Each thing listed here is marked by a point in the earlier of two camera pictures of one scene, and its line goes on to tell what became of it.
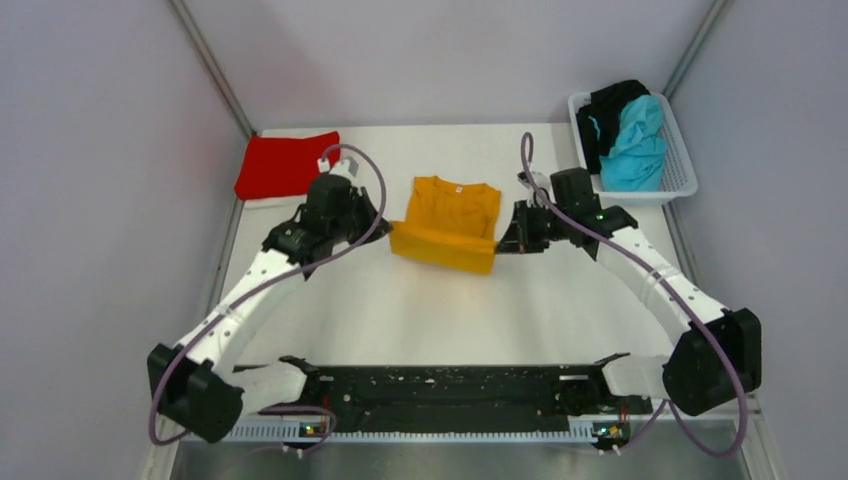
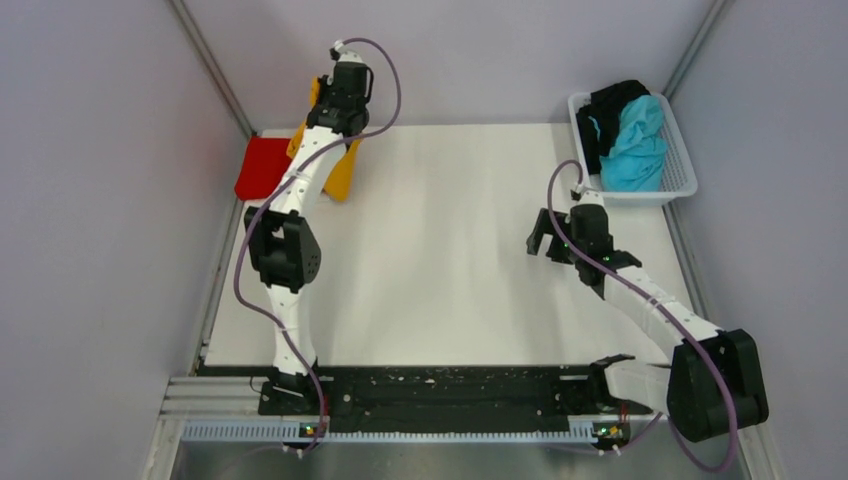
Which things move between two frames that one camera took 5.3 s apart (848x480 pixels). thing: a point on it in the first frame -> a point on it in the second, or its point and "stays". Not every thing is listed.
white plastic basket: [678, 176] stays
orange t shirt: [452, 225] -> [339, 183]
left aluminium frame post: [193, 30] stays
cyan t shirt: [638, 159] stays
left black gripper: [374, 226] -> [324, 87]
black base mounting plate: [461, 392] stays
